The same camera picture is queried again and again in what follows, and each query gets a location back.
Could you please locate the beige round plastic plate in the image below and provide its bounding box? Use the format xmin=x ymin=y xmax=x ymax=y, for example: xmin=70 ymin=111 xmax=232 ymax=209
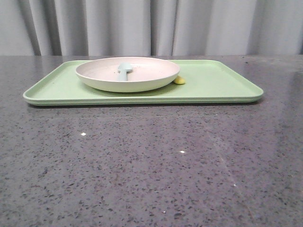
xmin=75 ymin=57 xmax=180 ymax=93

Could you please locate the yellow plastic fork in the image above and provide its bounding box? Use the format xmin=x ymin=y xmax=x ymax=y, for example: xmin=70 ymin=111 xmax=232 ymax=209
xmin=173 ymin=76 xmax=186 ymax=85

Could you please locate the light blue plastic spoon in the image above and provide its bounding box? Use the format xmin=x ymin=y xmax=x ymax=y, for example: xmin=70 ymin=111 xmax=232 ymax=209
xmin=118 ymin=62 xmax=133 ymax=81

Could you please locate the light green plastic tray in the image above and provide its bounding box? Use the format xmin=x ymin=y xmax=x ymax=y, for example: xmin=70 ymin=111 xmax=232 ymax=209
xmin=23 ymin=60 xmax=263 ymax=106

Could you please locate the grey pleated curtain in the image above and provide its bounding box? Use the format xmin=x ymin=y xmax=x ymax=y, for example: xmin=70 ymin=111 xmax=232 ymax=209
xmin=0 ymin=0 xmax=303 ymax=56

